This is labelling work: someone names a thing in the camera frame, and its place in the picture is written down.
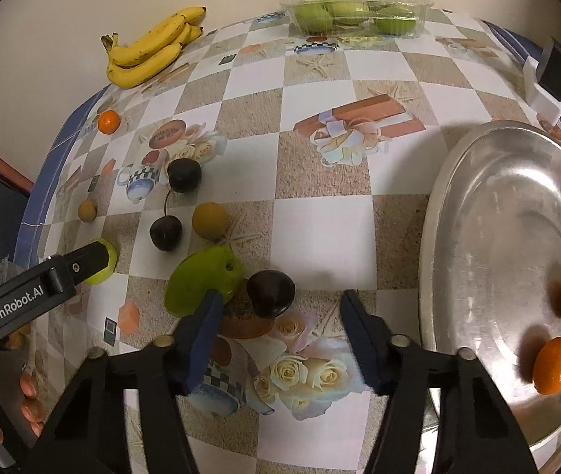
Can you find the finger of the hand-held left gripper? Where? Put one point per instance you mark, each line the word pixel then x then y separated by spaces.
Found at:
pixel 85 264

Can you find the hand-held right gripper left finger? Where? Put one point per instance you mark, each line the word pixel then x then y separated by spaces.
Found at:
pixel 200 343

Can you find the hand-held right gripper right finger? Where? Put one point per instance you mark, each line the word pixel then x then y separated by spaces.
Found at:
pixel 361 343

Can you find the round yellow-green fruit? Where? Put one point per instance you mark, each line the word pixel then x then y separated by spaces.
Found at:
pixel 105 272

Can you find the oblong green mango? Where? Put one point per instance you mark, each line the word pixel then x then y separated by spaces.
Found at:
pixel 201 276

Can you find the dark plum with stem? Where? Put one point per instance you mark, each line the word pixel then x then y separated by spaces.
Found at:
pixel 165 234

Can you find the round brown fruit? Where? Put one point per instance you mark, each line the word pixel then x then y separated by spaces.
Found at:
pixel 209 220

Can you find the large metal bowl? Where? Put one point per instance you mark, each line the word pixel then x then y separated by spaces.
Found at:
pixel 497 256

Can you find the small brown longan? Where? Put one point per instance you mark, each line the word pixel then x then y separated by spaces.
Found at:
pixel 87 210

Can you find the checkered printed tablecloth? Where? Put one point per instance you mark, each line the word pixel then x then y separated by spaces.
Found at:
pixel 310 232

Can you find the small orange tangerine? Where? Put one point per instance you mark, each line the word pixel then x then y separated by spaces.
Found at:
pixel 109 122

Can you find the yellow banana bunch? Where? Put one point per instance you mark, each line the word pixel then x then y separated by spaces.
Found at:
pixel 147 61

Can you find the heap of green apples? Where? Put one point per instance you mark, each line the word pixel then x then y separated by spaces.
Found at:
pixel 312 17

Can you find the clear plastic fruit container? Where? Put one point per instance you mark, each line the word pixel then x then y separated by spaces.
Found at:
pixel 421 5

